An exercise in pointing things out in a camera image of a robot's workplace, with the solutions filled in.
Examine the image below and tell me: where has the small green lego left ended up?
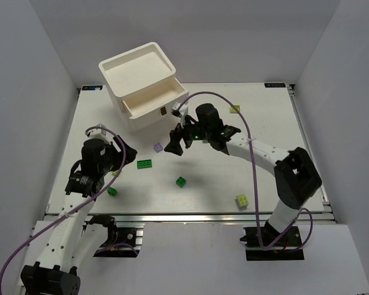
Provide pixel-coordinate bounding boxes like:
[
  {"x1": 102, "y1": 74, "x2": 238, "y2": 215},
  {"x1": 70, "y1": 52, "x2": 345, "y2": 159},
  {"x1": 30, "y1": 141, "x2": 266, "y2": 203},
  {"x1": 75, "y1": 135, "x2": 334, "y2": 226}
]
[{"x1": 106, "y1": 187, "x2": 118, "y2": 197}]

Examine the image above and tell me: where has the purple studded lego brick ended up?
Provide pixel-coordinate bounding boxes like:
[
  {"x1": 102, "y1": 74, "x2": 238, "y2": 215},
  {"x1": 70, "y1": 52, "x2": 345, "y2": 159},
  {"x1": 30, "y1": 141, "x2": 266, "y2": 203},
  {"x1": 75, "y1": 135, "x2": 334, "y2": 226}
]
[{"x1": 153, "y1": 143, "x2": 164, "y2": 152}]

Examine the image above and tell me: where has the white drawer cabinet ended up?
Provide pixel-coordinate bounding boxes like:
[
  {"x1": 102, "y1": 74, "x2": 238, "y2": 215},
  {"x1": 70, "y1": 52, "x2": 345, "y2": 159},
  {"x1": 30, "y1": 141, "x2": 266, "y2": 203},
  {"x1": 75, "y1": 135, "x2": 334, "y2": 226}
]
[{"x1": 98, "y1": 42, "x2": 177, "y2": 130}]

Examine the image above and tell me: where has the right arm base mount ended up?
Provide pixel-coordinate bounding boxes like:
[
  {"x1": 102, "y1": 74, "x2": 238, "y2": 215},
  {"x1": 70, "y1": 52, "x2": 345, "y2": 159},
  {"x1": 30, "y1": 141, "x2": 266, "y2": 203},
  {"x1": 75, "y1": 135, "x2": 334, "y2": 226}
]
[{"x1": 239, "y1": 226, "x2": 305, "y2": 262}]

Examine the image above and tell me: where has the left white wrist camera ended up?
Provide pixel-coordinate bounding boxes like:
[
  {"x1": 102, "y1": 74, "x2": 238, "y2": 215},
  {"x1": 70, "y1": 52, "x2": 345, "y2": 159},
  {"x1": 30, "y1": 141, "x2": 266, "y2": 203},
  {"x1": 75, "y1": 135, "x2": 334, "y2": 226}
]
[{"x1": 85, "y1": 124, "x2": 109, "y2": 143}]

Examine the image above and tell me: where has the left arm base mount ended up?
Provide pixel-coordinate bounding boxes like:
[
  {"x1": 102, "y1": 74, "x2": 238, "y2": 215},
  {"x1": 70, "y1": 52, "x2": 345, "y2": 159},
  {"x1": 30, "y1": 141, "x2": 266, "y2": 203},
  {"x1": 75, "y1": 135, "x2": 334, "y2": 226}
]
[{"x1": 85, "y1": 214, "x2": 140, "y2": 258}]

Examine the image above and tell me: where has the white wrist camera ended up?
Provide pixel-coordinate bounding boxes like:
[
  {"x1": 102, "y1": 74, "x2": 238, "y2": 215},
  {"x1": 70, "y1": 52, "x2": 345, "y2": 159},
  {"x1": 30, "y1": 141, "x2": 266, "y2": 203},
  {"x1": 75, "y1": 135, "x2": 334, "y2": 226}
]
[
  {"x1": 171, "y1": 103, "x2": 188, "y2": 125},
  {"x1": 85, "y1": 124, "x2": 109, "y2": 143}
]

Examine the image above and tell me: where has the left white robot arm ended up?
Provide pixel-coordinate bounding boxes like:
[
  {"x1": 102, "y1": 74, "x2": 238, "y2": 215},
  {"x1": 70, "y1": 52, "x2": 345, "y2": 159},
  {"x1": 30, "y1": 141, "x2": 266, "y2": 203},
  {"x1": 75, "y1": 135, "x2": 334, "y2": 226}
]
[{"x1": 20, "y1": 133, "x2": 137, "y2": 294}]

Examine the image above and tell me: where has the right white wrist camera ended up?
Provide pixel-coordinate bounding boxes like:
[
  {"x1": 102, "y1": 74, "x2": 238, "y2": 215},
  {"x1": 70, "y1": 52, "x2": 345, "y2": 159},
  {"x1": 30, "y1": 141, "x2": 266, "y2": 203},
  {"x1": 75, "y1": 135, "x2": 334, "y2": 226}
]
[{"x1": 171, "y1": 103, "x2": 188, "y2": 125}]

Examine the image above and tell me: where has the flat green lego plate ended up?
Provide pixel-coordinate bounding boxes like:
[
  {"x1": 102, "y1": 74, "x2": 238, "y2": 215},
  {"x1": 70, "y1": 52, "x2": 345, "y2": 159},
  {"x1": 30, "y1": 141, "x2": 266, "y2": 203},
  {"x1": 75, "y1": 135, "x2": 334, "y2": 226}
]
[{"x1": 137, "y1": 159, "x2": 153, "y2": 169}]

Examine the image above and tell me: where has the green square lego brick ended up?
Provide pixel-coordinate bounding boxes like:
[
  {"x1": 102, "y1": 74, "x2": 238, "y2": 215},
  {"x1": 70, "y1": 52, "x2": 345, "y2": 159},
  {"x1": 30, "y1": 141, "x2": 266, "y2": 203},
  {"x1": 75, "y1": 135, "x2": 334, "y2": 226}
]
[{"x1": 176, "y1": 177, "x2": 187, "y2": 187}]

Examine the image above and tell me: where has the aluminium table front rail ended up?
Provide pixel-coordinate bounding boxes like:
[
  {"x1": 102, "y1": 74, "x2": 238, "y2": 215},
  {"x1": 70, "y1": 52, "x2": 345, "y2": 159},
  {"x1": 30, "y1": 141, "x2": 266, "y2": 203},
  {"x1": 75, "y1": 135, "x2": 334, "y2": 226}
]
[{"x1": 44, "y1": 211, "x2": 336, "y2": 224}]

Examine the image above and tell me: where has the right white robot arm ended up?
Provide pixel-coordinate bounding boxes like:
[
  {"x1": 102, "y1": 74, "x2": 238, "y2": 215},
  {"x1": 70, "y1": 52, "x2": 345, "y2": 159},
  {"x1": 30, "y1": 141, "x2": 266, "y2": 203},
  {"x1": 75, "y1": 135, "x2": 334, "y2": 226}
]
[{"x1": 164, "y1": 103, "x2": 322, "y2": 236}]

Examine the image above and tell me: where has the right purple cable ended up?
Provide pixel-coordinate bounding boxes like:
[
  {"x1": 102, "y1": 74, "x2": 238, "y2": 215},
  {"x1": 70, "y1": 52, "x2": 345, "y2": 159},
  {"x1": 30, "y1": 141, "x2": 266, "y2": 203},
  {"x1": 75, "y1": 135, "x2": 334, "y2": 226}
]
[{"x1": 175, "y1": 91, "x2": 314, "y2": 251}]

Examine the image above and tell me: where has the lime lego brick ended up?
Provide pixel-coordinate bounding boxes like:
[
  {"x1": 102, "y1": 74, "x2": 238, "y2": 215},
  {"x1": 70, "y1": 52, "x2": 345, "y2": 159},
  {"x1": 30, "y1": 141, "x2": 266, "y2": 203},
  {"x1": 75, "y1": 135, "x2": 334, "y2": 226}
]
[
  {"x1": 229, "y1": 105, "x2": 240, "y2": 114},
  {"x1": 236, "y1": 194, "x2": 249, "y2": 210}
]

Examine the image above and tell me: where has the white open drawer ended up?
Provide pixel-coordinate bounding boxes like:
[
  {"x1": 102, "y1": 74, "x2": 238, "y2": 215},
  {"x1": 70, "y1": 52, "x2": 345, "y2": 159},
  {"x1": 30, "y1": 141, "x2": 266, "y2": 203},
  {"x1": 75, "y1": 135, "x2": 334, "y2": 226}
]
[{"x1": 122, "y1": 78, "x2": 189, "y2": 132}]

